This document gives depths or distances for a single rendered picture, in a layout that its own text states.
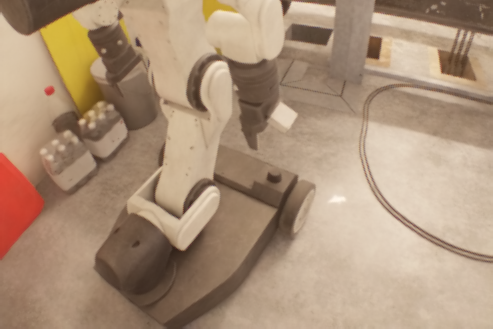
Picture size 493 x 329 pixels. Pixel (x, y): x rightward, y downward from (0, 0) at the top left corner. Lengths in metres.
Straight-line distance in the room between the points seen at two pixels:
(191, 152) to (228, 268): 0.35
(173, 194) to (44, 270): 0.69
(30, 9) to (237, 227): 0.80
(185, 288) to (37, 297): 0.62
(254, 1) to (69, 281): 1.13
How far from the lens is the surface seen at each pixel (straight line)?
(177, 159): 0.88
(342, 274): 1.14
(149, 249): 0.84
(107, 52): 0.87
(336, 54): 1.83
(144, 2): 0.67
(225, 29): 0.54
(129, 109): 1.61
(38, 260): 1.43
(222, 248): 0.98
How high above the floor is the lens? 1.03
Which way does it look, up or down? 44 degrees down
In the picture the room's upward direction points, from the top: 5 degrees counter-clockwise
